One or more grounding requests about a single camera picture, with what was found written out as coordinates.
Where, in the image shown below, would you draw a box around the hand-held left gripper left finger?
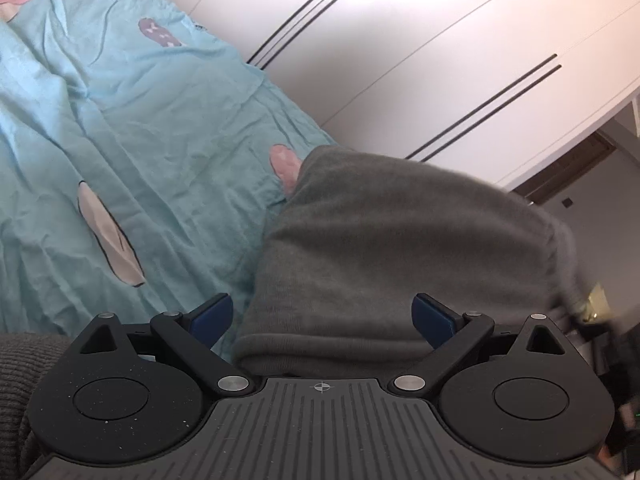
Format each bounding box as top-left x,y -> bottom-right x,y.
79,293 -> 256,396

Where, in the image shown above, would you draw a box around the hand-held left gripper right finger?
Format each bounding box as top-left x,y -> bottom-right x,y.
390,293 -> 576,396

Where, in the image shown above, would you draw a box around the grey sweat pants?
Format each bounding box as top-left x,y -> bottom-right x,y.
234,145 -> 592,379

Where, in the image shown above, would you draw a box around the dark knit sweater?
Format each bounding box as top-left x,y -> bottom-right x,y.
0,332 -> 77,480

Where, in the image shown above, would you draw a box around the light blue printed bed sheet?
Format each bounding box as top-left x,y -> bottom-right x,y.
0,0 -> 342,361

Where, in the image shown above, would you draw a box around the white wardrobe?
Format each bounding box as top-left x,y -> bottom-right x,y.
134,0 -> 640,194

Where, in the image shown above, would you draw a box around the brown door frame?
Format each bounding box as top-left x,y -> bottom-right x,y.
509,132 -> 617,205

